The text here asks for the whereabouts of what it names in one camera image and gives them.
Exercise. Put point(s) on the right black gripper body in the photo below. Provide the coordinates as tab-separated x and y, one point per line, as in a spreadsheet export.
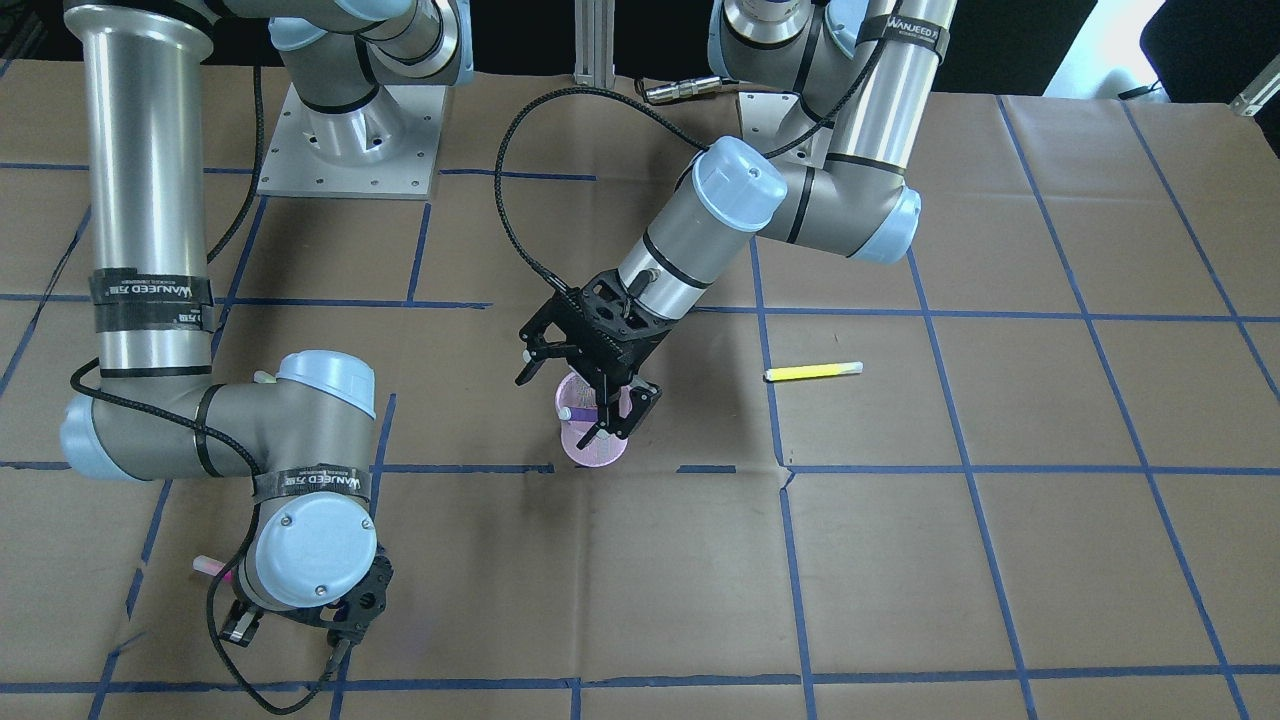
239	622

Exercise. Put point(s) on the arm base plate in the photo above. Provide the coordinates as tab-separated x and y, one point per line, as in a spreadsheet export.
769	121
386	150

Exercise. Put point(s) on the aluminium frame post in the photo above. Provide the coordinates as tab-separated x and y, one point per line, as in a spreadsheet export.
594	43

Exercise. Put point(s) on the pink marker pen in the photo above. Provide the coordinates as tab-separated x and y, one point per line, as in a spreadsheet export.
223	572

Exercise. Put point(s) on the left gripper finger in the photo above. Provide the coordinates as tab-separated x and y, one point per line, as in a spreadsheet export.
537	347
633	402

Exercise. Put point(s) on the yellow marker pen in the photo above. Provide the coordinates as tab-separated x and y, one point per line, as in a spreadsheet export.
815	371

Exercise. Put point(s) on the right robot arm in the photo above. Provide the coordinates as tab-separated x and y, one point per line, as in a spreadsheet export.
304	435

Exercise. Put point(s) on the purple marker pen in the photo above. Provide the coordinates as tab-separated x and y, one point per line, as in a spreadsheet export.
576	413

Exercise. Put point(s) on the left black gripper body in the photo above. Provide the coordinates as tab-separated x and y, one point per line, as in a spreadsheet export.
640	398

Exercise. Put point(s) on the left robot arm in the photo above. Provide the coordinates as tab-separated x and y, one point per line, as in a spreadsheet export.
829	175

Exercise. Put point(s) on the pink mesh cup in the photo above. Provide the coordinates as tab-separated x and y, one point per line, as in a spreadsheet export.
586	444

